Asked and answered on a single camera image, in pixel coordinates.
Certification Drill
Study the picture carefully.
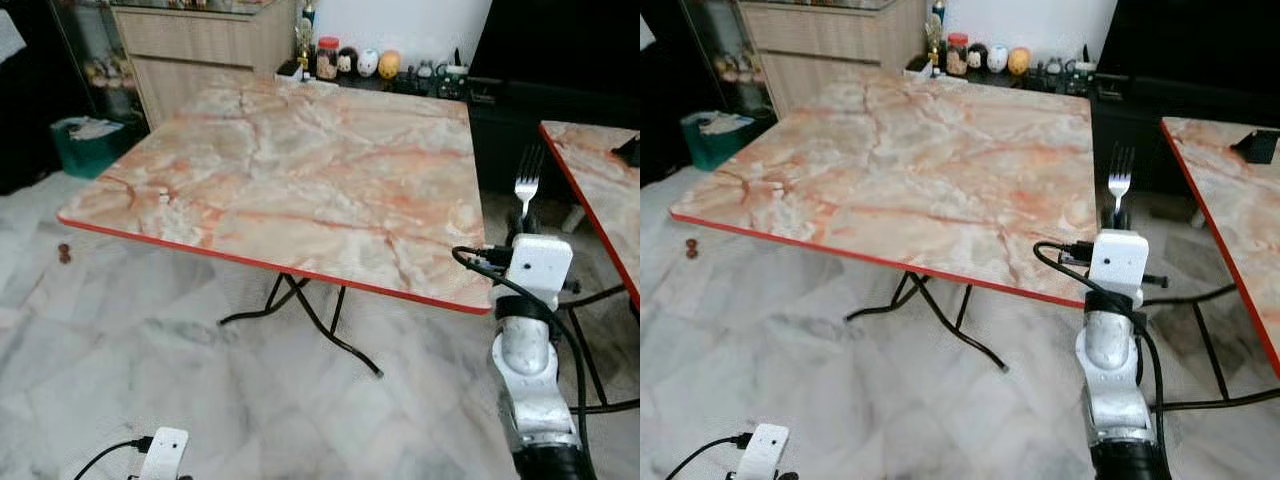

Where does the silver metal fork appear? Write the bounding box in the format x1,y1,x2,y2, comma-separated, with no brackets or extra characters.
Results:
1107,145,1137,226
513,143,546,223

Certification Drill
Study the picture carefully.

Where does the marble table with black box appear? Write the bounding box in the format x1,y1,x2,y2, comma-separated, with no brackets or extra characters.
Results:
1140,116,1280,413
538,120,641,417

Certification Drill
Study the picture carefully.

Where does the black low shelf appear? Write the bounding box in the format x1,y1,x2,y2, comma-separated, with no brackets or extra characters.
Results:
905,55,1097,98
277,60,473,102

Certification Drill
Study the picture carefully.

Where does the black television set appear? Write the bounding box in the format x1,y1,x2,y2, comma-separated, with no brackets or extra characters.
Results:
468,0,641,197
1089,0,1280,195

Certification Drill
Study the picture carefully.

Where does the green plastic bin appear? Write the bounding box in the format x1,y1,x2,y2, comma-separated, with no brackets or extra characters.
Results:
681,109,772,172
51,116,142,180

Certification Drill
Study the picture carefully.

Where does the large marble folding table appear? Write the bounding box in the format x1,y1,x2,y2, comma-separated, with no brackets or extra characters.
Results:
56,74,494,380
668,68,1096,376

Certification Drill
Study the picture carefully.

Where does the dark glass display cabinet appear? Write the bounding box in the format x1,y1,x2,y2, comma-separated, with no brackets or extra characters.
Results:
48,0,151,127
678,0,777,119

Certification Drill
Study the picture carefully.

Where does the golden trophy ornament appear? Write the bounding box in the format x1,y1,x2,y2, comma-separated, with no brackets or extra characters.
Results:
924,0,946,69
294,3,317,73

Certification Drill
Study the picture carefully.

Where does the light wooden cabinet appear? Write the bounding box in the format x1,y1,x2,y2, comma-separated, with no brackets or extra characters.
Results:
109,0,302,128
735,0,932,119

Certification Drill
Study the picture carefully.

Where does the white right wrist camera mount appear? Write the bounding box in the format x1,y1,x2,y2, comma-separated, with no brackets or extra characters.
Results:
506,235,575,312
1088,230,1150,301

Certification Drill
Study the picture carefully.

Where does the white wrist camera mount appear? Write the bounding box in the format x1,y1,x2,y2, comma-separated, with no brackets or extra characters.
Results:
736,423,790,480
137,427,190,480
1088,230,1150,301
506,235,575,312

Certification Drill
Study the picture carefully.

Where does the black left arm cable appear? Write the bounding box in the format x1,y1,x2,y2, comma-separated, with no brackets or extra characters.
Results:
665,432,752,480
72,436,154,480

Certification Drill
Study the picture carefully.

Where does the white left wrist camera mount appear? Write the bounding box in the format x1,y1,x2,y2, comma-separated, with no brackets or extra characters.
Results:
736,423,790,480
137,427,190,480

